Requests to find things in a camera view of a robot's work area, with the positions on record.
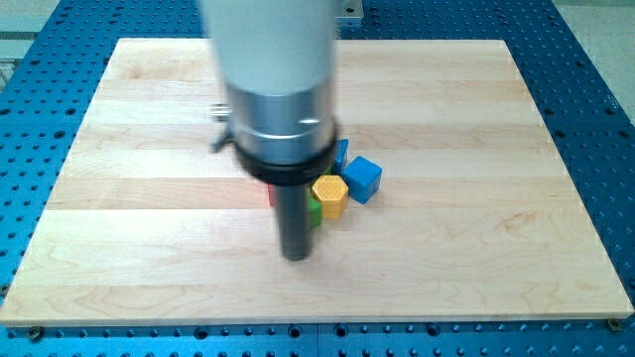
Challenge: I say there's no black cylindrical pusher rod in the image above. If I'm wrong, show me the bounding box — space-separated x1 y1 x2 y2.
274 185 312 261

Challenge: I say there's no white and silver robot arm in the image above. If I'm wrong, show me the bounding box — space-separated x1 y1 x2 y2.
198 0 339 261

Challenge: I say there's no green block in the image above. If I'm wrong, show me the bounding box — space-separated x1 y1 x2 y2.
309 195 322 228

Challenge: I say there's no red block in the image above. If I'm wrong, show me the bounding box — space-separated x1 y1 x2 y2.
267 183 276 206

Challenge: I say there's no yellow hexagon block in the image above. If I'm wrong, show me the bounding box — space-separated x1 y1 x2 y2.
312 175 348 219

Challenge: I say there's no blue cube block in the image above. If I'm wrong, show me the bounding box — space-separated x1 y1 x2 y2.
342 156 383 204

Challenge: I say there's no blue flat block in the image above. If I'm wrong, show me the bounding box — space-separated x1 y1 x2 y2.
331 139 349 176

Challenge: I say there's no light wooden board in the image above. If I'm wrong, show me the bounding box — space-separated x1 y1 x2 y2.
1 39 633 326

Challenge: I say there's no blue perforated metal base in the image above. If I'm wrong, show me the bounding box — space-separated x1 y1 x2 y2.
1 1 634 356

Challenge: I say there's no silver metal bracket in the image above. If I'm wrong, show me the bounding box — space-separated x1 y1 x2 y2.
334 0 364 26

